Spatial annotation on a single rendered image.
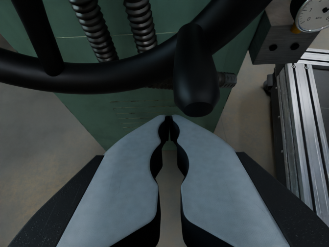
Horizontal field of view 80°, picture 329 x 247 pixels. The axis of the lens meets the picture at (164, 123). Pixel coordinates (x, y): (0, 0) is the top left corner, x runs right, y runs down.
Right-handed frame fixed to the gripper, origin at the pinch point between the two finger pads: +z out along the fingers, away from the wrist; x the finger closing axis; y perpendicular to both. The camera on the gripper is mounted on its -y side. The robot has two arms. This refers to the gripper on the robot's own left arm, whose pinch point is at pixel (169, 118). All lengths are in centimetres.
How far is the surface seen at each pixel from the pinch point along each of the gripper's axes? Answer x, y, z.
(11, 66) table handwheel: -12.4, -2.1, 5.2
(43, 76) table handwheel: -10.3, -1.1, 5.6
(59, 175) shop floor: -47, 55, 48
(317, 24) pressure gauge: 19.7, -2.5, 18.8
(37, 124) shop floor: -64, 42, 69
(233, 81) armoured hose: 10.1, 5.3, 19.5
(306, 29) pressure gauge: 18.6, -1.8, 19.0
